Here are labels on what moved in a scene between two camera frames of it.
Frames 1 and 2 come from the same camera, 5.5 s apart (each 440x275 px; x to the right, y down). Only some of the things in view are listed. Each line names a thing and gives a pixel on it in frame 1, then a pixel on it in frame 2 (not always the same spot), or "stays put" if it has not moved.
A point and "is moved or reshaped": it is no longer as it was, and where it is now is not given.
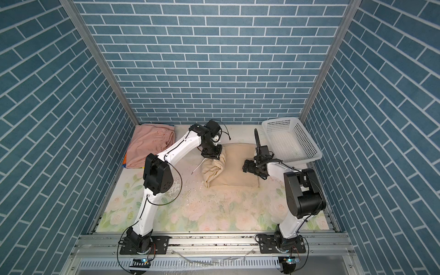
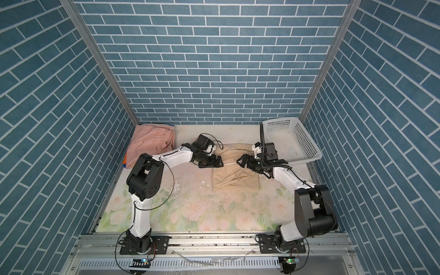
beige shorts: [228, 169] is moved or reshaped
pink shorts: [148, 138] stays put
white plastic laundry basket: [290, 140] stays put
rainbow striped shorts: [124, 161] stays put
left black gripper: [216, 155] to [212, 162]
